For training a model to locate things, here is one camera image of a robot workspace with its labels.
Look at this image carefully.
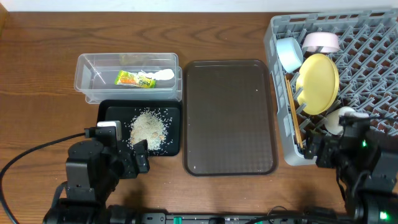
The white cup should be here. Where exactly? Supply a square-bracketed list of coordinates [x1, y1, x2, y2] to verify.
[325, 106, 356, 135]

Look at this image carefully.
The wooden chopstick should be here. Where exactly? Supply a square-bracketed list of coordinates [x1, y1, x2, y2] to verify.
[285, 78, 303, 149]

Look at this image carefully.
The green snack wrapper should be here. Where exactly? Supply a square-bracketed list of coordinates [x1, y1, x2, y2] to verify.
[114, 70, 156, 88]

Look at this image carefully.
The yellow plate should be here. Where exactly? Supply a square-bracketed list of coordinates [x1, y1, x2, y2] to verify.
[295, 54, 340, 115]

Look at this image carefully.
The white tissue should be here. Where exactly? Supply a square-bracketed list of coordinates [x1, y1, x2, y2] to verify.
[138, 69, 175, 81]

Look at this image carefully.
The light blue bowl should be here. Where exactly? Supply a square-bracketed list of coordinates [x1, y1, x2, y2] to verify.
[276, 37, 303, 73]

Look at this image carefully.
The white pink rice bowl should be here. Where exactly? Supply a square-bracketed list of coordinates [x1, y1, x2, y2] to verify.
[302, 32, 340, 53]

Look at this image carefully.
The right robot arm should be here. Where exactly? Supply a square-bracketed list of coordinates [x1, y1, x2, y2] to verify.
[304, 130, 397, 223]

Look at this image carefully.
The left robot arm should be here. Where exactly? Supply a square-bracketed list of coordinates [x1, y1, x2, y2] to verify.
[43, 140, 150, 223]

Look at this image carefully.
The black waste tray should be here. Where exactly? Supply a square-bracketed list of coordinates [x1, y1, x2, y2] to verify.
[97, 100, 182, 156]

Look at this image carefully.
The clear plastic waste bin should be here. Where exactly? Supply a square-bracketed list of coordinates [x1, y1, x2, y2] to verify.
[74, 53, 182, 104]

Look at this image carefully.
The grey dishwasher rack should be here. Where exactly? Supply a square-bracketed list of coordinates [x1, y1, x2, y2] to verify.
[263, 9, 397, 166]

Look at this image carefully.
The rice and nuts pile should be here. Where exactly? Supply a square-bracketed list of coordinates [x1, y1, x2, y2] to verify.
[126, 107, 175, 156]

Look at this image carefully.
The brown serving tray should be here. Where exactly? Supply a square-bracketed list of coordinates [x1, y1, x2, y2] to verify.
[183, 59, 278, 177]

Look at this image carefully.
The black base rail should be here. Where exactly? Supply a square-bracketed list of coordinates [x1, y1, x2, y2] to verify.
[136, 211, 351, 224]

